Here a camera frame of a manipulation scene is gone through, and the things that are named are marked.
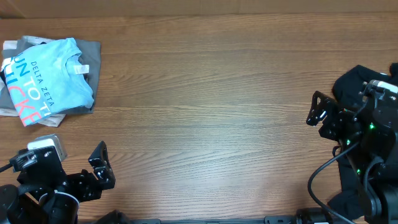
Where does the light blue printed t-shirt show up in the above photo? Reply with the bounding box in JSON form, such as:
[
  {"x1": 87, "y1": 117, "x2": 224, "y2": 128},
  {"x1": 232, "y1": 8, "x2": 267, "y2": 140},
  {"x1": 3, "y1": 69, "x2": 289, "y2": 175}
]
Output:
[{"x1": 1, "y1": 38, "x2": 95, "y2": 126}]

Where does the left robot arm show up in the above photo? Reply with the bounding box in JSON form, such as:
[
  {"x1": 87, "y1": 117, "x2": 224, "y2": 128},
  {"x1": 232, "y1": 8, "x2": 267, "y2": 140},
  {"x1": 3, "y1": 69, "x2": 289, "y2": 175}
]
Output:
[{"x1": 1, "y1": 141, "x2": 116, "y2": 223}]

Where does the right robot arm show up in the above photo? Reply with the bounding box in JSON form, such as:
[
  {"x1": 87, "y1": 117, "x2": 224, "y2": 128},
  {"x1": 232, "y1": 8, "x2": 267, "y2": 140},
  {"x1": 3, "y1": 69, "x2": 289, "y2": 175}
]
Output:
[{"x1": 306, "y1": 80, "x2": 397, "y2": 223}]

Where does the black t-shirt under blue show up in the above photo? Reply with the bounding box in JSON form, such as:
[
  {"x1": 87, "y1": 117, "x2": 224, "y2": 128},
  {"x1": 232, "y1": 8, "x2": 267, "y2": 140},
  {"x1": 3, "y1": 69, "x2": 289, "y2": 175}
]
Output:
[{"x1": 327, "y1": 63, "x2": 397, "y2": 220}]

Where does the folded grey shirt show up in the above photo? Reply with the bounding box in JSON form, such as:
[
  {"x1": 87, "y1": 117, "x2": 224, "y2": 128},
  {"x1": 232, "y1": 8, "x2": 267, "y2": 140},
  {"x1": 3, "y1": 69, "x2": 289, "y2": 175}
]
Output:
[{"x1": 1, "y1": 35, "x2": 101, "y2": 113}]

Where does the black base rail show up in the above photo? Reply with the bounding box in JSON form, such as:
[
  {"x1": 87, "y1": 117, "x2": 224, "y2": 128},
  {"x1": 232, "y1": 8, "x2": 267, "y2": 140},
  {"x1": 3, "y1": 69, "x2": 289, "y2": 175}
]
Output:
[{"x1": 96, "y1": 207, "x2": 336, "y2": 224}]

